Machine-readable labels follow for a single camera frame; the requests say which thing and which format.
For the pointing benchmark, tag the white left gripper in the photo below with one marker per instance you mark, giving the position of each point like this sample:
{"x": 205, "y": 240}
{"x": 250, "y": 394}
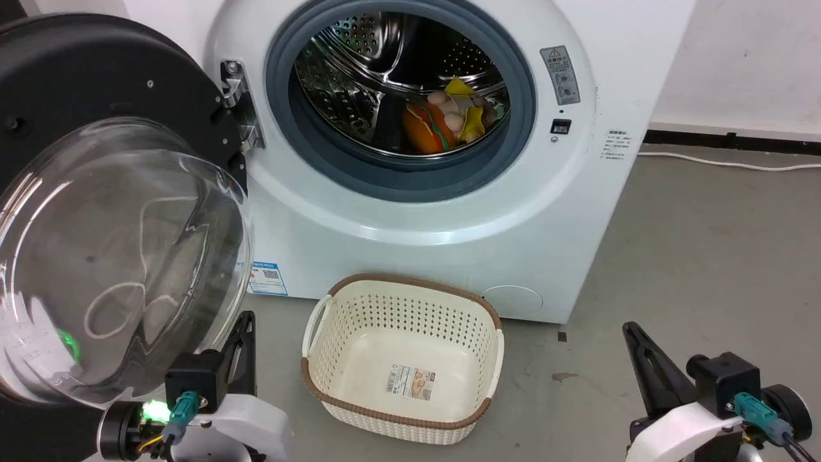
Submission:
{"x": 250, "y": 430}

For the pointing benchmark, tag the white front-load washing machine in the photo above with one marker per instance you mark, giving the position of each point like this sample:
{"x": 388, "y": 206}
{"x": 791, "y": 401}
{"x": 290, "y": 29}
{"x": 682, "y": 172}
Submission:
{"x": 449, "y": 256}

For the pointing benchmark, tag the doll with yellow clothes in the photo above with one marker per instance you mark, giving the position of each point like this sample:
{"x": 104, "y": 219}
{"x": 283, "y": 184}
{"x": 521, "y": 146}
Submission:
{"x": 471, "y": 119}

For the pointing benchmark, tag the paper label sticker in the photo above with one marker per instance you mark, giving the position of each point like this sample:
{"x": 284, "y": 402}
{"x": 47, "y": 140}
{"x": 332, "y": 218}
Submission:
{"x": 410, "y": 382}

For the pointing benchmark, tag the metal door hinge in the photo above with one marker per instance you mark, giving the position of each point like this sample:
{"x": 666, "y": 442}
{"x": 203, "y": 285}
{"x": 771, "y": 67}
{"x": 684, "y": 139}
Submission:
{"x": 238, "y": 96}

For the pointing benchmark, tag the black baseboard strip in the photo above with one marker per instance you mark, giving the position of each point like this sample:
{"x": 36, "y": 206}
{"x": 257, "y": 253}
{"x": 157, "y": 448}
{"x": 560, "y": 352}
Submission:
{"x": 737, "y": 142}

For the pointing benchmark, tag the round white filter cover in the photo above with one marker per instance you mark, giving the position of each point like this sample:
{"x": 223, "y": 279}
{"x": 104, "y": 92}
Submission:
{"x": 513, "y": 303}

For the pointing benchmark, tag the stainless steel washer drum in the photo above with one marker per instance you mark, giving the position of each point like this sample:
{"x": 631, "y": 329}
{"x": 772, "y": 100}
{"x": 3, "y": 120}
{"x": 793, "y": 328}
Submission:
{"x": 359, "y": 77}

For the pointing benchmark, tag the small text label sticker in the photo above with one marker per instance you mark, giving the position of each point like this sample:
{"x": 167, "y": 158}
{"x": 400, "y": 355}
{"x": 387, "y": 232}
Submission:
{"x": 616, "y": 145}

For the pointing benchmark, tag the blue energy label sticker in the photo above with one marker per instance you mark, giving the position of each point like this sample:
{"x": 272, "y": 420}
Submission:
{"x": 267, "y": 278}

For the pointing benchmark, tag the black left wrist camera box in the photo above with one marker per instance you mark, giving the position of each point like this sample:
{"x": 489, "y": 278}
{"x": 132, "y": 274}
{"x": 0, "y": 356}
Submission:
{"x": 195, "y": 378}

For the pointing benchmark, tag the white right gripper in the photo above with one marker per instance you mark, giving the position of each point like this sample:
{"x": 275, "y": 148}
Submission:
{"x": 680, "y": 436}

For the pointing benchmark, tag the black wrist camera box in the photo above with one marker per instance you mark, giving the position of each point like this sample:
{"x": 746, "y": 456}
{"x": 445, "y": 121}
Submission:
{"x": 725, "y": 378}
{"x": 195, "y": 378}

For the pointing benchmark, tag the hamburger plush toy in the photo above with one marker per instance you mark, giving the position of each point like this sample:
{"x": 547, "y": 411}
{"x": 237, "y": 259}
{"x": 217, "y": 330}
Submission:
{"x": 424, "y": 130}

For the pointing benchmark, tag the grey warning sticker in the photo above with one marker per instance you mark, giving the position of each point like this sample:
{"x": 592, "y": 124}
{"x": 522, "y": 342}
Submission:
{"x": 560, "y": 76}

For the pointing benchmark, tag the washer door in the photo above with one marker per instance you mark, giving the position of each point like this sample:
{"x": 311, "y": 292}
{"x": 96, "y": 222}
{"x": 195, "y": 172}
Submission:
{"x": 83, "y": 83}

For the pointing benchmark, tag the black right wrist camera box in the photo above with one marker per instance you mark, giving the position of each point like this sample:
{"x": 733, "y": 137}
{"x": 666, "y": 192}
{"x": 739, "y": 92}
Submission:
{"x": 725, "y": 378}

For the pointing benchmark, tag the cream plastic laundry basket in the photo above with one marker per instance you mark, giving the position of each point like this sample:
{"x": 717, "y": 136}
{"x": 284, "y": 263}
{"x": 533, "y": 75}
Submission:
{"x": 359, "y": 366}

